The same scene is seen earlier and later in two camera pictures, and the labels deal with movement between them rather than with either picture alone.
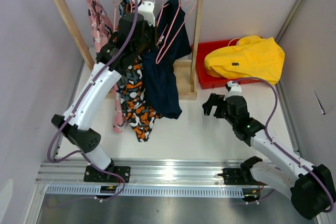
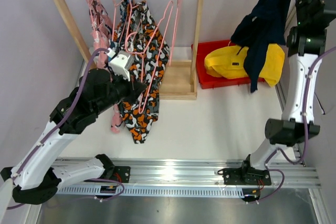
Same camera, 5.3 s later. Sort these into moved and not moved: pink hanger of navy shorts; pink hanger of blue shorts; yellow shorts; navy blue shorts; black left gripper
Moved: black left gripper; navy blue shorts; pink hanger of navy shorts
Not moved: pink hanger of blue shorts; yellow shorts
